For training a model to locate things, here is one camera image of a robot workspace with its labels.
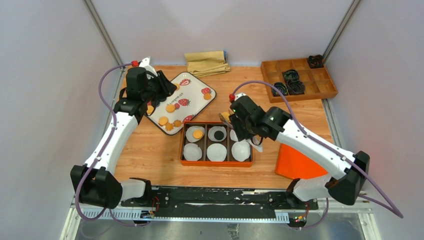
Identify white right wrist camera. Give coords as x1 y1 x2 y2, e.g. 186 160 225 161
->
229 92 247 103

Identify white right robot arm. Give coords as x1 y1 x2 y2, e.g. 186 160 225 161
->
229 93 370 209

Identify round yellow cookie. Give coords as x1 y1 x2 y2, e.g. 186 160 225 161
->
165 104 176 113
220 111 231 123
192 129 204 139
146 105 155 115
158 116 169 126

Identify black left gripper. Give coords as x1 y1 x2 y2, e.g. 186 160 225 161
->
141 70 177 103

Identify orange compartment cookie box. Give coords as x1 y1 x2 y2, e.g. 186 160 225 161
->
180 121 254 168

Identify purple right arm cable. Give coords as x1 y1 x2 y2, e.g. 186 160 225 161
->
231 80 404 231

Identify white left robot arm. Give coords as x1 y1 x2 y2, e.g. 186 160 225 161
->
70 66 177 209

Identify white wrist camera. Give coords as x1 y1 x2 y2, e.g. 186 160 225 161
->
131 56 158 78
229 92 247 103

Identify white paper cup front left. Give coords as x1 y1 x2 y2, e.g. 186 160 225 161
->
183 143 203 161

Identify white paper cup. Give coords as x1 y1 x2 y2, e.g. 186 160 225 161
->
229 129 239 142
207 126 227 142
183 143 203 161
231 141 251 162
206 143 227 162
185 126 205 143

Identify orange box lid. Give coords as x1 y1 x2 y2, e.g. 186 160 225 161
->
274 144 328 180

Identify black sandwich cookie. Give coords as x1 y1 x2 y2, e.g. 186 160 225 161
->
213 130 225 142

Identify white paper cup front middle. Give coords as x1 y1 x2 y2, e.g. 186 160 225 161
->
206 143 227 162

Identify swirl yellow cookie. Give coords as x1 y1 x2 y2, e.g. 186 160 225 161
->
203 93 212 100

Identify white paper cup back left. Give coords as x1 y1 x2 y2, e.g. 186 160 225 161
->
185 126 205 143

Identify folded yellow cloth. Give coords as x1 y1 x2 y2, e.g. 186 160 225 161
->
184 50 231 77

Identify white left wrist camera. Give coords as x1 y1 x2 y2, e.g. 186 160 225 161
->
131 56 158 78

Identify white paper cup front right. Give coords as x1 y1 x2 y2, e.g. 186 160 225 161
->
231 141 251 162

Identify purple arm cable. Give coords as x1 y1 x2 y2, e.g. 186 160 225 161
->
231 80 404 231
74 62 152 228

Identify metal tongs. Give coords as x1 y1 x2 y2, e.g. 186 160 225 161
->
218 113 264 153

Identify white paper cup back middle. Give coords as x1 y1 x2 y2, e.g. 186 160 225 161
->
207 126 227 142

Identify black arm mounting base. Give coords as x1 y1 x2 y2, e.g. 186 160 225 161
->
120 186 318 220

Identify dark rolled item in corner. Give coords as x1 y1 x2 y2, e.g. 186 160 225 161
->
307 54 324 69

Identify wooden compartment organizer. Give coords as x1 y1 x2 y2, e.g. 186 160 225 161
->
260 58 338 102

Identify flower yellow cookie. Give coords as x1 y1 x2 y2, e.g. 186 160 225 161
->
173 119 183 128
165 122 174 132

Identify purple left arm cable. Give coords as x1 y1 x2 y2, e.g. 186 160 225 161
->
74 62 152 228

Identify white strawberry tray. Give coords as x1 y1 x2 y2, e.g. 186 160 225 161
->
146 72 217 136

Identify white paper cup back right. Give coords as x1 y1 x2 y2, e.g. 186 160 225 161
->
229 129 239 142

